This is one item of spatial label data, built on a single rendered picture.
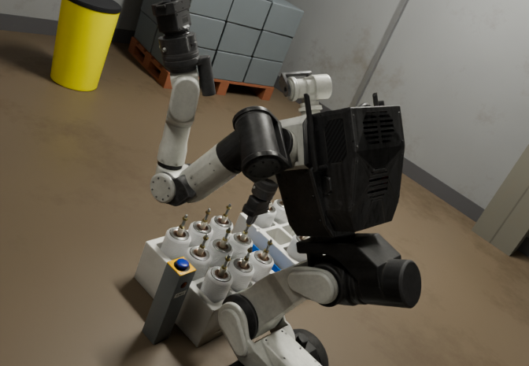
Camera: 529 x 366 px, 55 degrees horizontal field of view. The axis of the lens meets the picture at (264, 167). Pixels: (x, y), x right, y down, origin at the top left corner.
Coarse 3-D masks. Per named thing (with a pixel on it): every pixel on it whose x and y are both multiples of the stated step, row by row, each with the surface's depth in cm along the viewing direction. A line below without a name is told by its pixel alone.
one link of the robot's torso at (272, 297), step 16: (288, 272) 134; (304, 272) 130; (320, 272) 127; (256, 288) 146; (272, 288) 142; (288, 288) 134; (304, 288) 130; (320, 288) 127; (336, 288) 125; (240, 304) 148; (256, 304) 147; (272, 304) 143; (288, 304) 137; (256, 320) 146; (272, 320) 148; (256, 336) 149
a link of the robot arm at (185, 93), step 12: (180, 84) 119; (192, 84) 119; (180, 96) 120; (192, 96) 120; (168, 108) 121; (180, 108) 121; (192, 108) 122; (168, 120) 124; (180, 120) 122; (192, 120) 123
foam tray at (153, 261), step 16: (160, 240) 193; (144, 256) 191; (160, 256) 185; (144, 272) 192; (160, 272) 186; (272, 272) 202; (144, 288) 193; (192, 288) 177; (192, 304) 177; (208, 304) 173; (176, 320) 184; (192, 320) 178; (208, 320) 173; (192, 336) 179; (208, 336) 180
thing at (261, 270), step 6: (252, 258) 194; (252, 264) 194; (258, 264) 192; (264, 264) 192; (270, 264) 194; (258, 270) 193; (264, 270) 193; (270, 270) 196; (258, 276) 194; (264, 276) 195
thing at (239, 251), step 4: (232, 236) 201; (232, 240) 199; (232, 244) 199; (236, 244) 198; (240, 244) 198; (252, 244) 202; (232, 248) 199; (236, 248) 198; (240, 248) 198; (244, 248) 198; (236, 252) 199; (240, 252) 199; (244, 252) 199; (232, 256) 200; (236, 256) 200; (240, 256) 200; (244, 256) 201
